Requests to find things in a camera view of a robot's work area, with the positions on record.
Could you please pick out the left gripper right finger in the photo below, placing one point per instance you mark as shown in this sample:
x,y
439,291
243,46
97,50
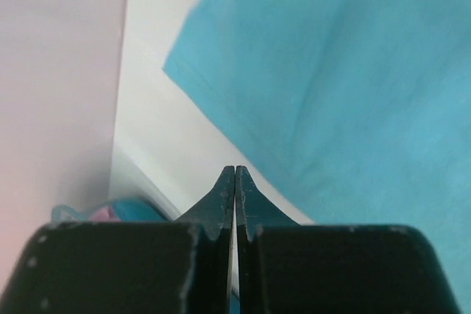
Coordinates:
x,y
285,267

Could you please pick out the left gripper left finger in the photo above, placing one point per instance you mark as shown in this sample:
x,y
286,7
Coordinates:
x,y
182,266

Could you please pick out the turquoise t shirt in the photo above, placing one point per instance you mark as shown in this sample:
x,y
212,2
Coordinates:
x,y
357,111

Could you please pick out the blue garment in basket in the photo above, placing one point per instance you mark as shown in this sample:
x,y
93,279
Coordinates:
x,y
136,210

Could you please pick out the pink t shirt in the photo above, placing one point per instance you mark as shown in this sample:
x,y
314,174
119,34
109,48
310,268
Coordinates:
x,y
104,214

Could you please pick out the blue plastic basket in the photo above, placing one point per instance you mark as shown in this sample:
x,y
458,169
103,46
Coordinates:
x,y
127,181

